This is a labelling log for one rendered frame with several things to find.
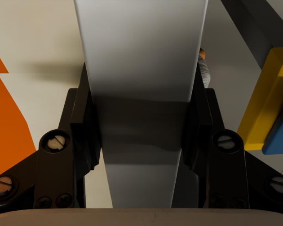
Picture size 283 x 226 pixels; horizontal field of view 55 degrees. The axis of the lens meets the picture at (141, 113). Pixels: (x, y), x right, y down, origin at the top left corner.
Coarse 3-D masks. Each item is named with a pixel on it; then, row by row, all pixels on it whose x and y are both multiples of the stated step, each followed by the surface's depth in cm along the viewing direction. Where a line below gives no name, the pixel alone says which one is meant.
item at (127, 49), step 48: (96, 0) 7; (144, 0) 7; (192, 0) 7; (96, 48) 9; (144, 48) 9; (192, 48) 9; (96, 96) 10; (144, 96) 10; (144, 144) 12; (144, 192) 16
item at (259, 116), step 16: (224, 0) 48; (240, 0) 41; (256, 0) 41; (240, 16) 42; (256, 16) 38; (272, 16) 38; (240, 32) 42; (256, 32) 37; (272, 32) 35; (256, 48) 37; (272, 48) 25; (272, 64) 25; (272, 80) 25; (256, 96) 28; (272, 96) 26; (256, 112) 28; (272, 112) 28; (240, 128) 33; (256, 128) 29; (272, 128) 30; (256, 144) 32
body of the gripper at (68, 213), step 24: (0, 216) 7; (24, 216) 7; (48, 216) 7; (72, 216) 7; (96, 216) 7; (120, 216) 7; (144, 216) 7; (168, 216) 7; (192, 216) 7; (216, 216) 7; (240, 216) 7; (264, 216) 7
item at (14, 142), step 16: (0, 80) 14; (0, 96) 15; (0, 112) 16; (16, 112) 16; (0, 128) 17; (16, 128) 17; (0, 144) 18; (16, 144) 18; (32, 144) 18; (0, 160) 20; (16, 160) 20
